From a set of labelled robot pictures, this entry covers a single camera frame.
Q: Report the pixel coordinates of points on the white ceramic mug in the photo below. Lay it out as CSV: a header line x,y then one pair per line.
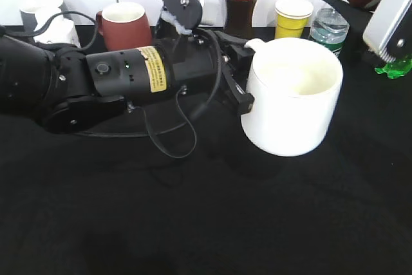
x,y
295,84

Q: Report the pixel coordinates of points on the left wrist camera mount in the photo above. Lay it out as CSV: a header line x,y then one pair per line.
x,y
186,15

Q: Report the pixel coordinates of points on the green sprite bottle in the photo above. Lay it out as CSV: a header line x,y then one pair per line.
x,y
396,69

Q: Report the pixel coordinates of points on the yellow white paper cup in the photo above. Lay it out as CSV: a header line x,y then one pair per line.
x,y
292,17

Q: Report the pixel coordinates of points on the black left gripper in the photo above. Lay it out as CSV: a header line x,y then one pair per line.
x,y
195,64

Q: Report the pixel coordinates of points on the grey ceramic mug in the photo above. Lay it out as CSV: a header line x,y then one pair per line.
x,y
29,7

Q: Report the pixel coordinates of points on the white purple milk bottle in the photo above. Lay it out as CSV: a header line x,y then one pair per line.
x,y
61,30

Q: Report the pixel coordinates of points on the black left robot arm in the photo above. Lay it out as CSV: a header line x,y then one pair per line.
x,y
65,90

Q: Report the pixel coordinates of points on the clear water bottle green label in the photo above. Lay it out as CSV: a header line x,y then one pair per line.
x,y
329,29

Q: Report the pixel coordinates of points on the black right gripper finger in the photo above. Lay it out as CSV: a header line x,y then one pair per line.
x,y
356,17

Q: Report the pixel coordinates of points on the dark red ceramic mug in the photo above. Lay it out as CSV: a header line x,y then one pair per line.
x,y
123,26

